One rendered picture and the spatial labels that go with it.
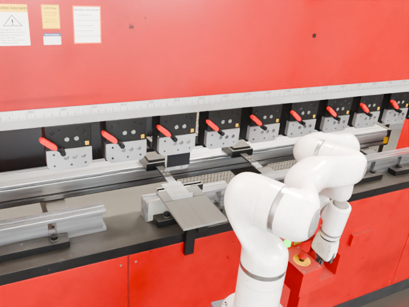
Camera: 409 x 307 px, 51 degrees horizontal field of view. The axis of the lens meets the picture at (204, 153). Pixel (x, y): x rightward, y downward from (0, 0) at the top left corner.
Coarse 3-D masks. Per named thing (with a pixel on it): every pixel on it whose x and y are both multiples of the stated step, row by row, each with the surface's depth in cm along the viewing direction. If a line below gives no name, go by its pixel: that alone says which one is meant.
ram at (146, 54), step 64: (0, 0) 119; (64, 0) 126; (128, 0) 134; (192, 0) 143; (256, 0) 154; (320, 0) 167; (384, 0) 181; (0, 64) 125; (64, 64) 134; (128, 64) 143; (192, 64) 154; (256, 64) 166; (320, 64) 180; (384, 64) 198; (0, 128) 133
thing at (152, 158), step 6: (144, 156) 195; (150, 156) 194; (156, 156) 195; (162, 156) 195; (144, 162) 192; (150, 162) 191; (156, 162) 192; (162, 162) 193; (150, 168) 192; (156, 168) 192; (162, 168) 191; (162, 174) 186; (168, 174) 187; (168, 180) 182; (174, 180) 182
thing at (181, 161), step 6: (168, 156) 169; (174, 156) 171; (180, 156) 172; (186, 156) 173; (168, 162) 171; (174, 162) 172; (180, 162) 173; (186, 162) 175; (168, 168) 173; (174, 168) 174; (180, 168) 176
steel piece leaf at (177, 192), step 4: (164, 188) 176; (168, 188) 176; (172, 188) 177; (176, 188) 177; (180, 188) 177; (184, 188) 178; (168, 192) 174; (172, 192) 174; (176, 192) 174; (180, 192) 174; (184, 192) 175; (188, 192) 175; (192, 192) 172; (172, 196) 171; (176, 196) 169; (180, 196) 170; (184, 196) 171; (188, 196) 172
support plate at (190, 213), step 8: (160, 192) 173; (200, 192) 176; (168, 200) 169; (176, 200) 169; (184, 200) 170; (192, 200) 170; (200, 200) 171; (208, 200) 171; (168, 208) 164; (176, 208) 164; (184, 208) 165; (192, 208) 165; (200, 208) 165; (208, 208) 166; (216, 208) 166; (176, 216) 159; (184, 216) 160; (192, 216) 160; (200, 216) 161; (208, 216) 161; (216, 216) 161; (224, 216) 162; (184, 224) 155; (192, 224) 156; (200, 224) 156; (208, 224) 157
